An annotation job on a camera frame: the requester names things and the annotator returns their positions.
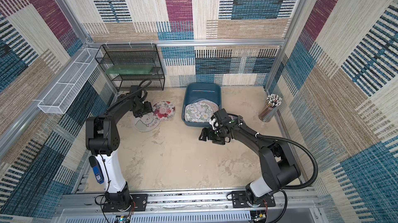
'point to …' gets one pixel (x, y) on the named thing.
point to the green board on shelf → (129, 69)
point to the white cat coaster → (145, 123)
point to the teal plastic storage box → (196, 92)
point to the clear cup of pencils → (272, 102)
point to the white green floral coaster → (201, 111)
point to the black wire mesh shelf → (133, 54)
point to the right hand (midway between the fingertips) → (208, 141)
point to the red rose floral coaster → (163, 110)
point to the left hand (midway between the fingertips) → (148, 111)
